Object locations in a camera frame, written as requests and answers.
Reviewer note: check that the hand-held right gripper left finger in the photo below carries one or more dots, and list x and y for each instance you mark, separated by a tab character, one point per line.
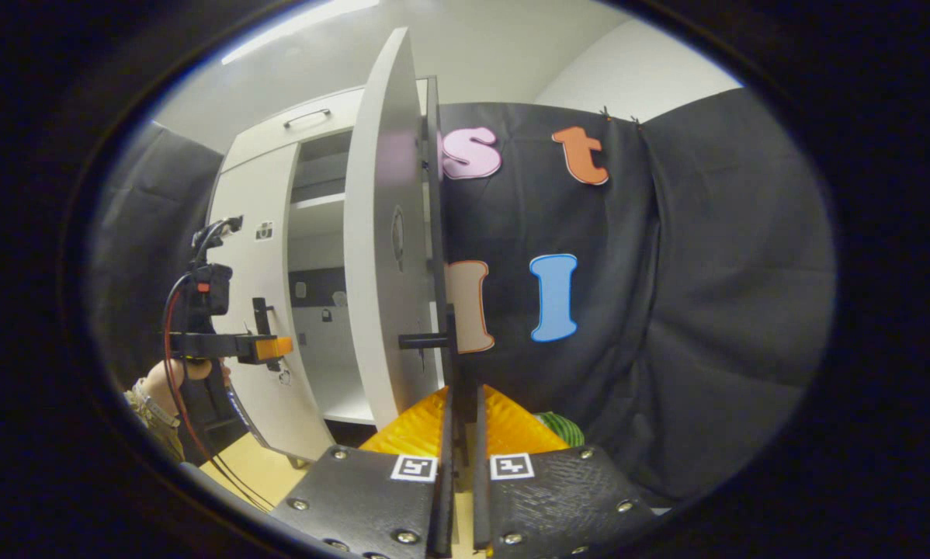
372	497

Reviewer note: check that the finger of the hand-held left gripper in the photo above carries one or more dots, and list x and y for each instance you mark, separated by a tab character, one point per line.
209	345

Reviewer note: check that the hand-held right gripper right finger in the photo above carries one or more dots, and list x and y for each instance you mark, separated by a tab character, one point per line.
558	505

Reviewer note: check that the white cabinet door camera sticker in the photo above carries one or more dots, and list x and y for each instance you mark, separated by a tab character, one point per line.
263	272

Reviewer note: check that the white cabinet door headphone sticker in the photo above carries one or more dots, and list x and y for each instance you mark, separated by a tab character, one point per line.
379	272

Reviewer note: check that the white double-door shoe cabinet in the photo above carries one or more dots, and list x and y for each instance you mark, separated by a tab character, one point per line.
436	194

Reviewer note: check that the white cabinet inner shelf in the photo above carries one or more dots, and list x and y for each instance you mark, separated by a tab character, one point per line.
348	404
317	200

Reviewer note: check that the white cabinet top flap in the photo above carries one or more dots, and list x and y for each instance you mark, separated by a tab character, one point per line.
279	136

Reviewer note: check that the green striped ball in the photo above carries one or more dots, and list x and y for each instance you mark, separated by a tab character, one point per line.
562	428

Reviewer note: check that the black backdrop cloth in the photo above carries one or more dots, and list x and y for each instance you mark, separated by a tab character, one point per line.
706	272

